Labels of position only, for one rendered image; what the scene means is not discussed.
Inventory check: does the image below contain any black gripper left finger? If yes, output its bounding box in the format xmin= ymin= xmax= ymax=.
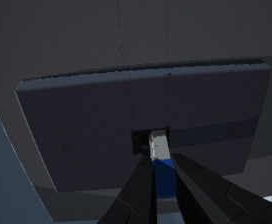
xmin=97 ymin=156 xmax=157 ymax=224

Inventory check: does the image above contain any grey panel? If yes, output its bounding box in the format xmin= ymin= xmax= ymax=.
xmin=0 ymin=0 xmax=272 ymax=222

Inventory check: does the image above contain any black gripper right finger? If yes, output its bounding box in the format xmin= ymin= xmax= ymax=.
xmin=169 ymin=153 xmax=272 ymax=224

